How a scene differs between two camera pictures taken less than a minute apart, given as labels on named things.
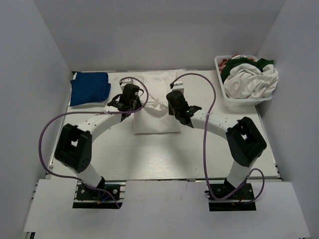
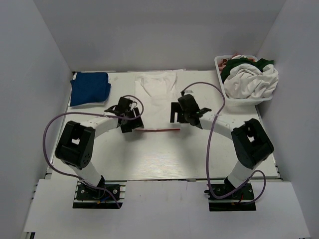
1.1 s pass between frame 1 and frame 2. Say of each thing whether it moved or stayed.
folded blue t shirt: stayed
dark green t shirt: stayed
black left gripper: moved
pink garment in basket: stayed
